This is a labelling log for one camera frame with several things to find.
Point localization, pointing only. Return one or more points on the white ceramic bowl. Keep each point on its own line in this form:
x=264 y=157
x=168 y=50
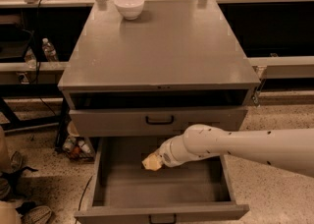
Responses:
x=129 y=9

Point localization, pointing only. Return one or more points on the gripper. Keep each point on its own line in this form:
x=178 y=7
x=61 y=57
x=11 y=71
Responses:
x=167 y=154

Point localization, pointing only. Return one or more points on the person in beige trousers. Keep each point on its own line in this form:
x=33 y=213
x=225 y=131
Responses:
x=11 y=168

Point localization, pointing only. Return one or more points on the grey upper drawer front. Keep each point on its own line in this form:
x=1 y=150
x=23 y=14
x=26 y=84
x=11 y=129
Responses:
x=154 y=121

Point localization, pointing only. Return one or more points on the wire basket of small items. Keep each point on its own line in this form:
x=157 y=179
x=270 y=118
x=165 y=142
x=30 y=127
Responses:
x=76 y=146

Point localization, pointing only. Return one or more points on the clear plastic water bottle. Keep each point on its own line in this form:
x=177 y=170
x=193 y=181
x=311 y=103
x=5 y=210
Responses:
x=49 y=50

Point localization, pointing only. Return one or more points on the grey metal drawer cabinet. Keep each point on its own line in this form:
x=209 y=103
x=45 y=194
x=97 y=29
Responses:
x=176 y=54

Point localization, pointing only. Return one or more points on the open grey lower drawer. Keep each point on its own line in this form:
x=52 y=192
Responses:
x=124 y=192

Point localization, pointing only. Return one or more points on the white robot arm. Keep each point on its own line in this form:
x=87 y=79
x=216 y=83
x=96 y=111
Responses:
x=291 y=150

